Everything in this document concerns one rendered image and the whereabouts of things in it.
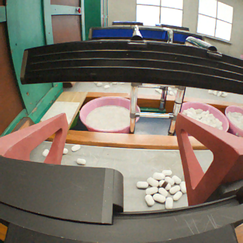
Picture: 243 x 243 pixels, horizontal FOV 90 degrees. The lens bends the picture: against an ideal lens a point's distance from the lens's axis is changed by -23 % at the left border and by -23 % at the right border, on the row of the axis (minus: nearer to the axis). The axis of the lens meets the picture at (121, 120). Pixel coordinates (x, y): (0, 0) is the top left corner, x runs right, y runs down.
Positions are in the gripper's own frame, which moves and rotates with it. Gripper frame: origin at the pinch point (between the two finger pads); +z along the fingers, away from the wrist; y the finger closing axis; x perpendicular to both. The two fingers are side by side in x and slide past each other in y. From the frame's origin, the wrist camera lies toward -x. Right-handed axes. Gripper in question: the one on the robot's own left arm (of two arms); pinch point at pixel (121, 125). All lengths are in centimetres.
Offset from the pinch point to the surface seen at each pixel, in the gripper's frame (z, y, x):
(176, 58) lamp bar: 16.6, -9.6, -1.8
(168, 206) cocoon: 5.4, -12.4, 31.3
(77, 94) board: 63, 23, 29
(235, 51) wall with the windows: 515, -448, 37
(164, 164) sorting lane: 21.4, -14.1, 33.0
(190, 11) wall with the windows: 513, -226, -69
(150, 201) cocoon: 7.3, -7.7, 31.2
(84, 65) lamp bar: 16.8, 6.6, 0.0
